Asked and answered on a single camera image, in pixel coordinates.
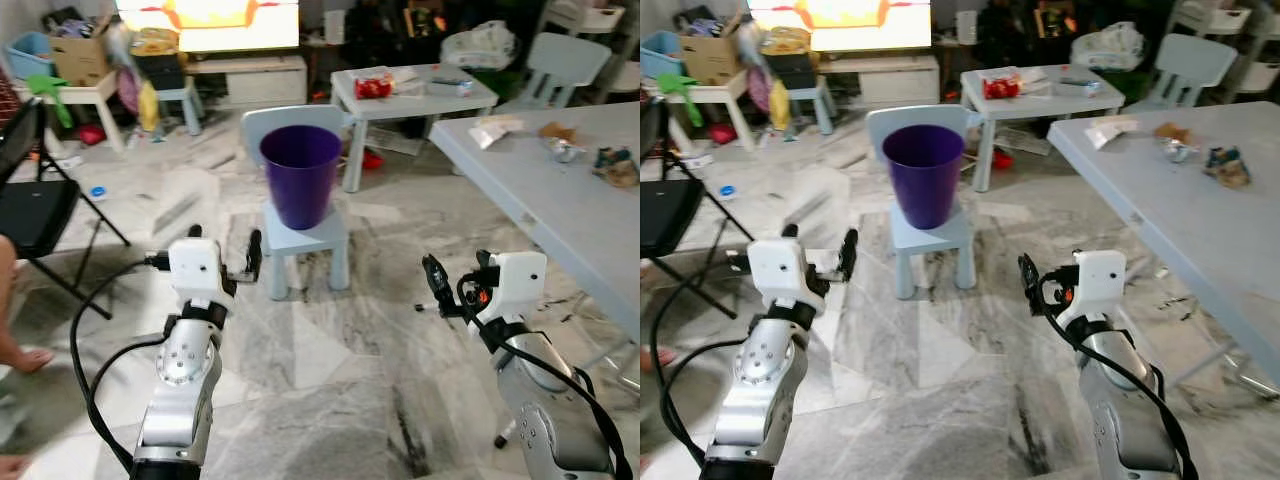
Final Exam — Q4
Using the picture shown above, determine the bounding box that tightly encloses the black folding chair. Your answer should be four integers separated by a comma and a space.
640, 100, 746, 321
0, 100, 131, 321

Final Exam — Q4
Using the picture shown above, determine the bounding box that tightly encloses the white plastic child chair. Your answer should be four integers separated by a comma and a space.
865, 105, 978, 301
497, 32, 613, 111
240, 105, 351, 301
1125, 33, 1239, 109

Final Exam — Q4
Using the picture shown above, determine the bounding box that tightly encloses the green plastic toy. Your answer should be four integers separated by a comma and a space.
655, 72, 706, 126
27, 75, 76, 129

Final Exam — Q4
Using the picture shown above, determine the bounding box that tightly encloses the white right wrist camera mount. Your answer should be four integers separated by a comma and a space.
1072, 250, 1129, 326
488, 250, 548, 326

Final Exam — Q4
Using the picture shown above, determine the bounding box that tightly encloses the large white plastic table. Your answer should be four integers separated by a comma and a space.
1047, 100, 1280, 401
428, 100, 641, 396

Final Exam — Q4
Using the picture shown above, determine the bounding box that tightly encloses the small white child table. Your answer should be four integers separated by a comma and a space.
960, 65, 1126, 194
330, 65, 499, 194

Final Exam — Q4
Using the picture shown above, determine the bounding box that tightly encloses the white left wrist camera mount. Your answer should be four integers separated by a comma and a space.
165, 237, 238, 306
745, 237, 826, 316

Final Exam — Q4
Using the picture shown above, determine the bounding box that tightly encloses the white crumpled pouch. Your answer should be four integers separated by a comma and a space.
468, 115, 526, 151
1085, 115, 1141, 151

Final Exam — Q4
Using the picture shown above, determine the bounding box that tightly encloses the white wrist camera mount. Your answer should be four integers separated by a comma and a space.
488, 250, 548, 326
1072, 250, 1129, 326
165, 237, 238, 306
745, 237, 826, 316

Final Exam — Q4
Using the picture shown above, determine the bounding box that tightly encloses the brown cardboard storage box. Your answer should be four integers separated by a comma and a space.
680, 35, 743, 86
50, 35, 116, 86

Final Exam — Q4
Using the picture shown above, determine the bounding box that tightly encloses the purple plastic rubbish bin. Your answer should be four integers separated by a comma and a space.
882, 125, 967, 231
259, 125, 344, 231

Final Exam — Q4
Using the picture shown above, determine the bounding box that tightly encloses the diaper pack plastic bag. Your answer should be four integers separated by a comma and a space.
440, 20, 518, 71
1070, 22, 1146, 71

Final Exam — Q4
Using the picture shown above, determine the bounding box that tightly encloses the light blue basket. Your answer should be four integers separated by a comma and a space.
640, 32, 686, 79
5, 32, 56, 79

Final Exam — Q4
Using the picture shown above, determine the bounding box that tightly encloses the white trolley shelf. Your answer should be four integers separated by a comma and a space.
548, 0, 629, 41
1175, 0, 1256, 41

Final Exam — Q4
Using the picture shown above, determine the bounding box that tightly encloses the white tv cabinet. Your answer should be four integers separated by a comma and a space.
815, 55, 941, 109
185, 55, 308, 109

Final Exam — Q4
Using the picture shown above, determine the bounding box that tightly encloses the blue brown crumpled wrapper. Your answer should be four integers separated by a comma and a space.
1203, 146, 1253, 189
592, 146, 639, 189

